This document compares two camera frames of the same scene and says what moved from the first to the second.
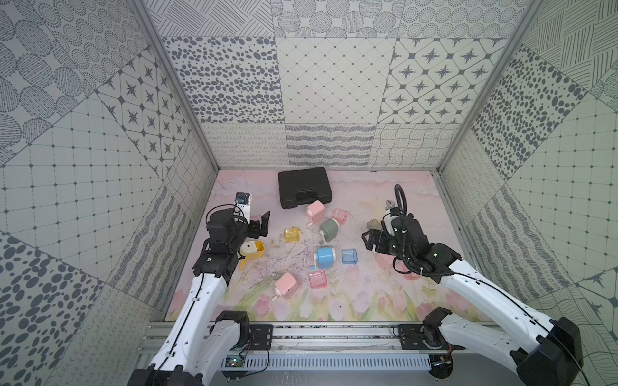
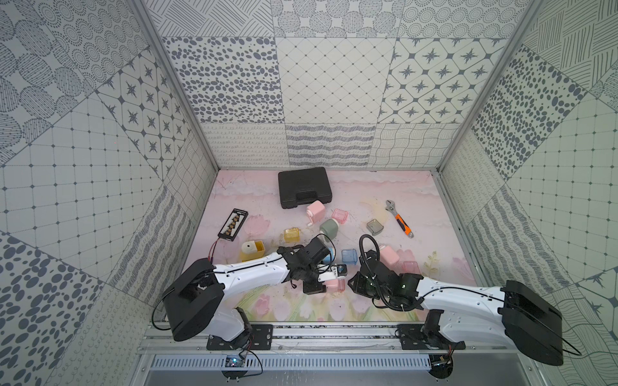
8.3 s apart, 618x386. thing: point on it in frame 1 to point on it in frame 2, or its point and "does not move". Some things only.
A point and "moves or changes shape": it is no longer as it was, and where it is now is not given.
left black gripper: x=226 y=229 to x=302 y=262
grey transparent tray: x=374 y=224 does not move
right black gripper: x=372 y=234 to x=357 y=285
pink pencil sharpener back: x=315 y=211 does not move
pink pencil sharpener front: x=285 y=287 moves or changes shape
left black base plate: x=261 y=336 does not move
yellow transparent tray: x=291 y=235 does not move
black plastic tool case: x=302 y=187 does not move
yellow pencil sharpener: x=251 y=250 does not move
